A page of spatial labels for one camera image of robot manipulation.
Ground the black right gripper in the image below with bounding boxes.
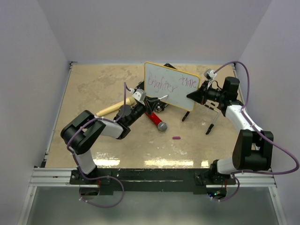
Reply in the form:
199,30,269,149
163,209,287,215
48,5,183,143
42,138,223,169
187,81,225,105

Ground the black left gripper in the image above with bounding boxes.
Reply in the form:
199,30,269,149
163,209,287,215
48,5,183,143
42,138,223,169
127,97,159,126

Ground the yellow framed whiteboard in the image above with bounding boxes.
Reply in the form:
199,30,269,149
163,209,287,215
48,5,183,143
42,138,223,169
144,62,201,112

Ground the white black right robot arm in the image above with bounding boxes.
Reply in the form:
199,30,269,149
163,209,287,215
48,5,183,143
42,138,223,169
187,77,273,184

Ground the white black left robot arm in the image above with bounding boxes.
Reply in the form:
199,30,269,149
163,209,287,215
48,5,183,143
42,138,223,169
60,97,160,184

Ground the black whiteboard stand foot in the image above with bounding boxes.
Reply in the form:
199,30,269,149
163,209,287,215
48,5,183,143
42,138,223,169
181,111,190,122

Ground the black ribbed carrying case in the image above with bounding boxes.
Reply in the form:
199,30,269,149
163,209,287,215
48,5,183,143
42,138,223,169
135,62,178,111

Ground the red glitter microphone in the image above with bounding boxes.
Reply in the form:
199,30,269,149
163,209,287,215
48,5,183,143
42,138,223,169
145,112,168,132

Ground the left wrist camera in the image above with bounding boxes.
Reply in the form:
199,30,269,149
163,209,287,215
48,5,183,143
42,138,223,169
129,88,146,102

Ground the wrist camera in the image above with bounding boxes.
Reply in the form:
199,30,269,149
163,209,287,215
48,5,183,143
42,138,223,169
203,69,217,81
129,88,146,102

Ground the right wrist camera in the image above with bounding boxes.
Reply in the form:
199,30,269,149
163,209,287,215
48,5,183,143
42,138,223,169
203,69,217,81

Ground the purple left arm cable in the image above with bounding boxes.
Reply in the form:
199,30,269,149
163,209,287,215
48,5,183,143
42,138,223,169
67,82,132,181

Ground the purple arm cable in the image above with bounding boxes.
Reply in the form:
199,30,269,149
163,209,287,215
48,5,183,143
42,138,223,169
215,61,300,175
67,82,132,181

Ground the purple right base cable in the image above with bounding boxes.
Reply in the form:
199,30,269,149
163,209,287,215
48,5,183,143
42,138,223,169
210,174,240,202

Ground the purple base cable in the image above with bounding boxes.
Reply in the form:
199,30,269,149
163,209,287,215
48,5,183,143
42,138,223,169
210,174,240,202
79,175,125,208

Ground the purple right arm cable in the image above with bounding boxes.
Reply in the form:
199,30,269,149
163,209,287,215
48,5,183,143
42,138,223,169
215,61,300,175

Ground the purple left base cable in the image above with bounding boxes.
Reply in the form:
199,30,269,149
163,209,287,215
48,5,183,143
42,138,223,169
79,175,125,208

